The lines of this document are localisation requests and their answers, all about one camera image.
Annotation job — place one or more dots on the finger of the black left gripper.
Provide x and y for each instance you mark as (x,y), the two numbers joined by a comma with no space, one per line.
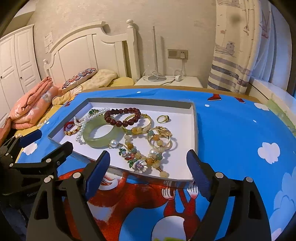
(12,147)
(48,165)

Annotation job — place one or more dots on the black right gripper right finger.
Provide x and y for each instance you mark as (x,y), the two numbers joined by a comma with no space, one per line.
(236,210)

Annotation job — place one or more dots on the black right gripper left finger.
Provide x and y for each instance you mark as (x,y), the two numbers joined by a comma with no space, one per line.
(61,211)

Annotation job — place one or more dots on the green jade bangle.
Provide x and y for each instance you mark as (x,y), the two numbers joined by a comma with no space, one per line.
(98,133)

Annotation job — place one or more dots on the pearl drop earring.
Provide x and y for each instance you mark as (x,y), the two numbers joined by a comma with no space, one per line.
(114,144)

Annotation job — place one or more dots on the green enamel gold pendant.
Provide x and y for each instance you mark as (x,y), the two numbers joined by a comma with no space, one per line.
(93,112)

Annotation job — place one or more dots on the enamel flower brooch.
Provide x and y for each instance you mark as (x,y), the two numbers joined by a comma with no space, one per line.
(137,164)

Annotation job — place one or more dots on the thin gold bangle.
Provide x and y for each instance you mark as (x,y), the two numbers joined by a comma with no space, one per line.
(142,126)

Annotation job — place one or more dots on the gold triple ring bangles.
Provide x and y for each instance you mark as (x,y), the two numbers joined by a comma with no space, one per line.
(159,137)

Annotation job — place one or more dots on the folded pink quilt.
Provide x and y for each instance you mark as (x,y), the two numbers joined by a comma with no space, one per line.
(28,110)

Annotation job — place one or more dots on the white wardrobe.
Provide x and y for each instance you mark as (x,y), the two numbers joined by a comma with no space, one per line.
(19,70)

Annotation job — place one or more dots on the embroidered patterned pillow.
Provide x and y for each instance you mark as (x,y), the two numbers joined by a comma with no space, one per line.
(78,79)

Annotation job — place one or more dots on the cream floral pillow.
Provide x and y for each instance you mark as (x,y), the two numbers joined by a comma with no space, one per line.
(102,78)

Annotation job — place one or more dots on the grey shallow cardboard box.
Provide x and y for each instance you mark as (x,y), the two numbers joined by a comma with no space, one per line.
(129,136)

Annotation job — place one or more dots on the white wooden headboard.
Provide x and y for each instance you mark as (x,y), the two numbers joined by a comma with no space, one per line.
(89,46)

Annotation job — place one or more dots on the white nightstand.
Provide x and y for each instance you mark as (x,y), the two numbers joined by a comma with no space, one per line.
(186,81)

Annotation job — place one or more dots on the striped cream curtain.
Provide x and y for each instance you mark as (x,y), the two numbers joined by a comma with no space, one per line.
(242,36)

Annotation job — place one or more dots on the white charger with cable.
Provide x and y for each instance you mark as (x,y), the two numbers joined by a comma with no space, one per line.
(178,75)

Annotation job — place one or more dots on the wall power socket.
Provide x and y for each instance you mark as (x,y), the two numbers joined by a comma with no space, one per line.
(177,54)

